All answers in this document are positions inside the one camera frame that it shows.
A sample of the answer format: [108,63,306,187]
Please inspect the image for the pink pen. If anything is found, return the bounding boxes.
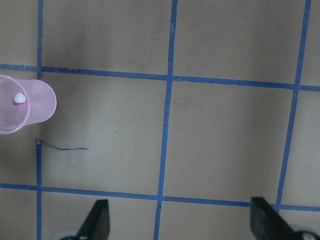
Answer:
[12,92,27,105]

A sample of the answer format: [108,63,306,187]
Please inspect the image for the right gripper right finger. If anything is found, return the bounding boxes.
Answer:
[250,197,320,240]

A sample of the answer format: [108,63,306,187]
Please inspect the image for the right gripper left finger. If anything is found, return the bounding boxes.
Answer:
[75,199,111,240]

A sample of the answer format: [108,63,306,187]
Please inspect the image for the pink mesh cup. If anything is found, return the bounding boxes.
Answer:
[0,75,57,135]

